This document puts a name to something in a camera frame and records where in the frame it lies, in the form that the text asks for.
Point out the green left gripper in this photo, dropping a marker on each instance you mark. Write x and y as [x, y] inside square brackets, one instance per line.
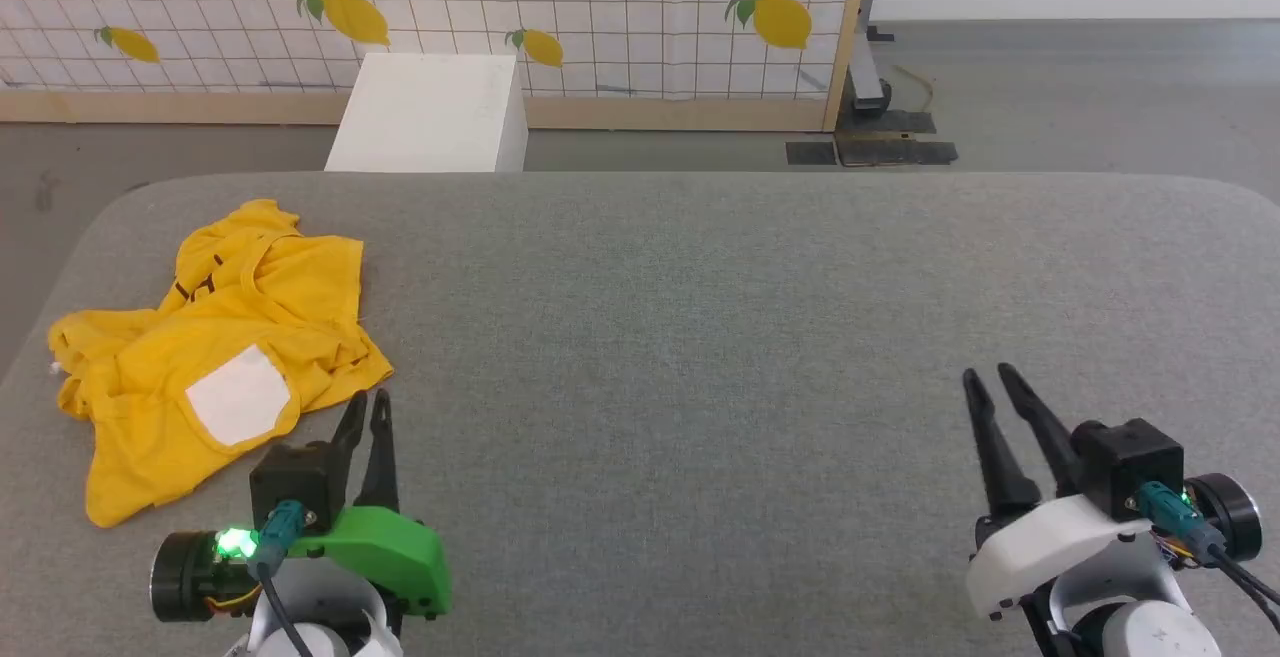
[390, 552]

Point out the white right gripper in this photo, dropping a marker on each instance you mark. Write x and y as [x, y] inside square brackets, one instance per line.
[1050, 542]

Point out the yellow cat print T-shirt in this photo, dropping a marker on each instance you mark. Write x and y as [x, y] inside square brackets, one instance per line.
[240, 317]

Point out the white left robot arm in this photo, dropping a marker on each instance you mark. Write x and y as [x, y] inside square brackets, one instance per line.
[320, 617]

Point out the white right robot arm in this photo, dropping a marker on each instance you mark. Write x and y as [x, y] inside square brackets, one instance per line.
[1140, 617]

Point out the white rectangular box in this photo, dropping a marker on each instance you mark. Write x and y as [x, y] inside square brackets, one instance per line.
[430, 112]

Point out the small black floor tape patch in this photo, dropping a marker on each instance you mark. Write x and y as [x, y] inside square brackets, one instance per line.
[810, 153]

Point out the grey metal stand foot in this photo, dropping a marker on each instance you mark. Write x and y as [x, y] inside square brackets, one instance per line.
[866, 77]

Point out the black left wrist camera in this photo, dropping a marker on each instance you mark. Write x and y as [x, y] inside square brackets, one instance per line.
[295, 482]

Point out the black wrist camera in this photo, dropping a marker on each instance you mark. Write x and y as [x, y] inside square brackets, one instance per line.
[295, 482]
[1135, 462]

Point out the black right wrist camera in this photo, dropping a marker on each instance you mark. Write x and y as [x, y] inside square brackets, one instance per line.
[1135, 462]

